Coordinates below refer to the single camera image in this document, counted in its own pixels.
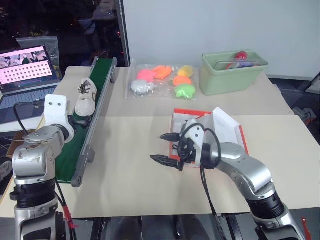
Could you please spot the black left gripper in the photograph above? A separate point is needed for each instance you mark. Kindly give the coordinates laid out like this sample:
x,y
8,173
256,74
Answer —
x,y
72,119

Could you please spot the yellow toy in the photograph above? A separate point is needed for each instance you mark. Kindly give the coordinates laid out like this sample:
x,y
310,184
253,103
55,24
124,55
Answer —
x,y
185,70

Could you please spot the clear plastic bag of toys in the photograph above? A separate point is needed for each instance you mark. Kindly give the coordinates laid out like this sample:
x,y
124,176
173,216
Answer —
x,y
162,87

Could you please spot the pink toy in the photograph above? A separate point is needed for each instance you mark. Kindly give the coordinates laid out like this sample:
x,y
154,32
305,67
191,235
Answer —
x,y
145,75

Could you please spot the light green plastic bin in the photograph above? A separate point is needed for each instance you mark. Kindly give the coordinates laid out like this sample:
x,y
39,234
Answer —
x,y
225,80

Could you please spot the grey and red clamp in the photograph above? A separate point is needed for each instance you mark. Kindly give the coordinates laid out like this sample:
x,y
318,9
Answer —
x,y
303,115

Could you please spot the beige sneaker with dark laces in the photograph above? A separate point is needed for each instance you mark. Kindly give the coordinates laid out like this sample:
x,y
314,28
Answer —
x,y
85,102

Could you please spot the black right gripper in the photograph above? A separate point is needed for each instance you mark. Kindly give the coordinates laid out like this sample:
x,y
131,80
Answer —
x,y
188,152

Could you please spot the orange and white shoebox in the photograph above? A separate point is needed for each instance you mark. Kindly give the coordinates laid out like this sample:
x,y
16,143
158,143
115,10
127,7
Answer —
x,y
225,125

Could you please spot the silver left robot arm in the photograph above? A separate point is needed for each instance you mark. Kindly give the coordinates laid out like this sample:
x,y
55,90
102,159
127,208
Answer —
x,y
32,160

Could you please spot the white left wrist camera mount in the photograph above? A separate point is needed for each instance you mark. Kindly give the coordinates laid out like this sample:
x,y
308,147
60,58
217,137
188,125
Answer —
x,y
56,108

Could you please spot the white grey toy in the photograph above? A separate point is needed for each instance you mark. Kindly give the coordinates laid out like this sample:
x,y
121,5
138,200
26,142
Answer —
x,y
140,86

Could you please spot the green star-shaped toy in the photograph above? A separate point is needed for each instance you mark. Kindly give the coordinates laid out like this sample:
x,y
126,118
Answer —
x,y
184,91

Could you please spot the green conveyor belt grey frame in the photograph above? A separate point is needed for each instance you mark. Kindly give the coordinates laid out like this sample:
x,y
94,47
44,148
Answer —
x,y
100,82

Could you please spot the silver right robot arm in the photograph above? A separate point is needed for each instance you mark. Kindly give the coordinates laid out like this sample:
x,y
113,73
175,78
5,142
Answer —
x,y
250,172

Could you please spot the open laptop computer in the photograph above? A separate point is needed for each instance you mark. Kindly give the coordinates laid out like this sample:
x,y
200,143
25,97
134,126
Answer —
x,y
25,67

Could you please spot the round orange toy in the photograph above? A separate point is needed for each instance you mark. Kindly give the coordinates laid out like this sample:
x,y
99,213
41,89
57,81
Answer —
x,y
182,80

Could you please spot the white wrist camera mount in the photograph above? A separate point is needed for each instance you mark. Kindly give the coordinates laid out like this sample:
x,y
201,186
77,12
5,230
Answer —
x,y
197,132
56,108

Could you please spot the grey plastic bag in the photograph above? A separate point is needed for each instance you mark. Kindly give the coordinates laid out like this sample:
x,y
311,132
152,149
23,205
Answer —
x,y
51,47

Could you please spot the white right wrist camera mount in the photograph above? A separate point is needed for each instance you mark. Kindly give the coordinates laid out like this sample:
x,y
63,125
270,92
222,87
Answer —
x,y
197,132

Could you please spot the purple toy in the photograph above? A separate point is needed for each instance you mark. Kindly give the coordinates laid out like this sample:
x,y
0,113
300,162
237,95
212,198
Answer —
x,y
243,64

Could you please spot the orange fish-shaped toy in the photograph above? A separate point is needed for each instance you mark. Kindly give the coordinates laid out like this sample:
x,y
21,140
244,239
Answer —
x,y
162,71

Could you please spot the red toy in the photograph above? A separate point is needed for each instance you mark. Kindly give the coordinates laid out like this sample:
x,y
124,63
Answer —
x,y
241,55

